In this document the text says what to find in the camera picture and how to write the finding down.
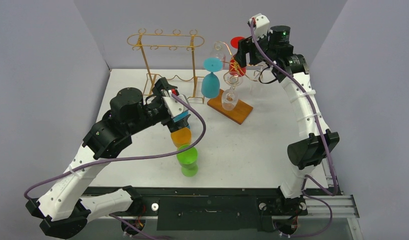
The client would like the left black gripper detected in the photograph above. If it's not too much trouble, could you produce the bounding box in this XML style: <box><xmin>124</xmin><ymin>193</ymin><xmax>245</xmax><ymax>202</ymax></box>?
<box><xmin>127</xmin><ymin>79</ymin><xmax>190</xmax><ymax>136</ymax></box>

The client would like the red plastic goblet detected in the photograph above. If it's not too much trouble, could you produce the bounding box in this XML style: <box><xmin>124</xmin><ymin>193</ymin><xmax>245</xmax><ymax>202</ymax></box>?
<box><xmin>228</xmin><ymin>36</ymin><xmax>246</xmax><ymax>76</ymax></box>

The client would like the clear glass tumbler goblet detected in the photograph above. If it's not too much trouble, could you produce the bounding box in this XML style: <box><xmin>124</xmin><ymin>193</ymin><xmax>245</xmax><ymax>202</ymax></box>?
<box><xmin>209</xmin><ymin>41</ymin><xmax>226</xmax><ymax>69</ymax></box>

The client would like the teal plastic goblet front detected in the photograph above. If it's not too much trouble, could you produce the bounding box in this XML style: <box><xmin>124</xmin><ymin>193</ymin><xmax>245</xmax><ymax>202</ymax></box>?
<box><xmin>201</xmin><ymin>57</ymin><xmax>223</xmax><ymax>99</ymax></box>

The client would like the clear wine glass front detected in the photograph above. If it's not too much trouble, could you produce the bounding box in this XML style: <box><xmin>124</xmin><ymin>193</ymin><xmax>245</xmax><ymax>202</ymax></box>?
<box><xmin>221</xmin><ymin>71</ymin><xmax>243</xmax><ymax>111</ymax></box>

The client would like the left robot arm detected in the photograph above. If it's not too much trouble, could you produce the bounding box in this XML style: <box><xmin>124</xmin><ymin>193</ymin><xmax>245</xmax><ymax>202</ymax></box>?
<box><xmin>26</xmin><ymin>77</ymin><xmax>189</xmax><ymax>240</ymax></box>

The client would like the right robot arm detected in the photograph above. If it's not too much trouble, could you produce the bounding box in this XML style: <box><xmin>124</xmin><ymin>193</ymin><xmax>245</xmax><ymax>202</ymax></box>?
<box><xmin>234</xmin><ymin>23</ymin><xmax>340</xmax><ymax>214</ymax></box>

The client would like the gold tree rack wooden base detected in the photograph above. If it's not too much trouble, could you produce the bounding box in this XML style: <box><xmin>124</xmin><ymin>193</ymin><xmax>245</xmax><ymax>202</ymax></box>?
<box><xmin>206</xmin><ymin>40</ymin><xmax>272</xmax><ymax>126</ymax></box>

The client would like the blue plastic goblet rear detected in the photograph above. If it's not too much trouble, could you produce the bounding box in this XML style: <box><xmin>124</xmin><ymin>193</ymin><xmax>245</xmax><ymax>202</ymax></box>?
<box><xmin>173</xmin><ymin>110</ymin><xmax>190</xmax><ymax>130</ymax></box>

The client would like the orange plastic goblet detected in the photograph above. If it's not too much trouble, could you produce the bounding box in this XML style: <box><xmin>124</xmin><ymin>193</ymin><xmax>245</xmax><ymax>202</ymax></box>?
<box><xmin>170</xmin><ymin>127</ymin><xmax>192</xmax><ymax>148</ymax></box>

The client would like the green plastic goblet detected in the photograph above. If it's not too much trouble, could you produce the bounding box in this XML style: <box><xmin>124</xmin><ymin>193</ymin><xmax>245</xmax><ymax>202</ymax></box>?
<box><xmin>176</xmin><ymin>147</ymin><xmax>199</xmax><ymax>177</ymax></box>

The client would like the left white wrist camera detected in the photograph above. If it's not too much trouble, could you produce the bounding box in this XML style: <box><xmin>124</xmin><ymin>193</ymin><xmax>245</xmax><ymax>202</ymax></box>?
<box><xmin>162</xmin><ymin>90</ymin><xmax>188</xmax><ymax>119</ymax></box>

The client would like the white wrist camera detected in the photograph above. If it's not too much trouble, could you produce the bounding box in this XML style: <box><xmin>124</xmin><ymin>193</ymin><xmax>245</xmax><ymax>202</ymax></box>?
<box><xmin>162</xmin><ymin>90</ymin><xmax>188</xmax><ymax>119</ymax></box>
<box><xmin>247</xmin><ymin>13</ymin><xmax>270</xmax><ymax>40</ymax></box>

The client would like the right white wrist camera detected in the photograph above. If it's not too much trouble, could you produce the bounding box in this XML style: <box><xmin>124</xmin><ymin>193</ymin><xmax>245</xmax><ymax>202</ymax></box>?
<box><xmin>247</xmin><ymin>13</ymin><xmax>270</xmax><ymax>40</ymax></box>

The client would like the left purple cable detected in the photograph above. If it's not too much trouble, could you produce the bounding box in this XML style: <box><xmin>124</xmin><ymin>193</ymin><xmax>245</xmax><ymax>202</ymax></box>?
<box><xmin>23</xmin><ymin>94</ymin><xmax>207</xmax><ymax>240</ymax></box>

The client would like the purple cable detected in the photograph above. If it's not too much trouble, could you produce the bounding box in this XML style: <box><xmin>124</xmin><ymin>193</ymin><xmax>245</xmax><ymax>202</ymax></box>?
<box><xmin>23</xmin><ymin>94</ymin><xmax>207</xmax><ymax>240</ymax></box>
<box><xmin>250</xmin><ymin>19</ymin><xmax>339</xmax><ymax>238</ymax></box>

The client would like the aluminium rail frame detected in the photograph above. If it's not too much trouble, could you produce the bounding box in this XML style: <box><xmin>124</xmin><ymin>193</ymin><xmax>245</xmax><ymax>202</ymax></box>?
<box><xmin>54</xmin><ymin>70</ymin><xmax>365</xmax><ymax>240</ymax></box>

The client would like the gold rectangular wire glass rack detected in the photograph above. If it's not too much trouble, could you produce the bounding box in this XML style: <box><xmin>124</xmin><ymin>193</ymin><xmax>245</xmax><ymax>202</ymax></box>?
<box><xmin>126</xmin><ymin>28</ymin><xmax>205</xmax><ymax>104</ymax></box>

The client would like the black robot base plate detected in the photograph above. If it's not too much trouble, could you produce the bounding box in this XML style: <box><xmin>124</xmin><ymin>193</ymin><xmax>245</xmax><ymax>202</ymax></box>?
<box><xmin>116</xmin><ymin>187</ymin><xmax>308</xmax><ymax>232</ymax></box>

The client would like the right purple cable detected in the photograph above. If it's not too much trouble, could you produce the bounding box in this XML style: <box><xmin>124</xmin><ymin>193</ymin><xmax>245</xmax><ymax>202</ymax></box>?
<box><xmin>250</xmin><ymin>19</ymin><xmax>339</xmax><ymax>238</ymax></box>

